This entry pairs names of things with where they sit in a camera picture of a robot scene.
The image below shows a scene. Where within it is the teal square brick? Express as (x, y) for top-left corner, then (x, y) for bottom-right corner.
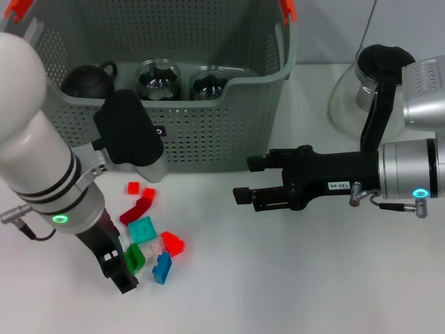
(127, 215), (158, 244)

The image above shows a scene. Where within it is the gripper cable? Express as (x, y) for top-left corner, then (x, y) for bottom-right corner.
(349, 181), (429, 219)
(0, 204), (56, 241)

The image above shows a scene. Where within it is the clear translucent brick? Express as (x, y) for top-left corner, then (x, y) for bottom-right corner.
(138, 236), (166, 260)

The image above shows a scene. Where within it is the bright red sloped brick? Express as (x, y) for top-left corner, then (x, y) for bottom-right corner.
(159, 231), (187, 258)

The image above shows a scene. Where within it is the grey perforated storage basket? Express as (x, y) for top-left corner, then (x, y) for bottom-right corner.
(0, 0), (298, 174)

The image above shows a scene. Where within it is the glass teacup black sleeve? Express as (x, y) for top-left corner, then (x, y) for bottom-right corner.
(134, 58), (182, 102)
(189, 67), (229, 102)

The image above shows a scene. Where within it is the glass carafe black lid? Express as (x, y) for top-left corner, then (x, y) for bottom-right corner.
(326, 44), (418, 152)

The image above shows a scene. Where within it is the dark red long brick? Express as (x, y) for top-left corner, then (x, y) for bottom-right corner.
(119, 197), (154, 226)

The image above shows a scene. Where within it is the green brick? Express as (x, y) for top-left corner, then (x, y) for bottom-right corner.
(124, 243), (146, 276)

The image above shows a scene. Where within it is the thin grey cable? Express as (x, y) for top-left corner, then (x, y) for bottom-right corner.
(359, 0), (379, 53)

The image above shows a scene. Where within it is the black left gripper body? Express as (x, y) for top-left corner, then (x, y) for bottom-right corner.
(75, 214), (125, 260)

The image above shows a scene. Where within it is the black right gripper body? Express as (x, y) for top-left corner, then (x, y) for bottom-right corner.
(281, 145), (382, 212)

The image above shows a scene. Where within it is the black clay teapot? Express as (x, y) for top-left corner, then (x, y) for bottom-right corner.
(61, 61), (118, 99)

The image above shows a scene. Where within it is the blue brick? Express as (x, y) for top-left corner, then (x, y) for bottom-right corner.
(152, 252), (174, 285)

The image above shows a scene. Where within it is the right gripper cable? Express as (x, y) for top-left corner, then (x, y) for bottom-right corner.
(349, 181), (429, 219)

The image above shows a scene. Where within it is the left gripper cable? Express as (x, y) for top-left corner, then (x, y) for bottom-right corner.
(0, 204), (56, 241)

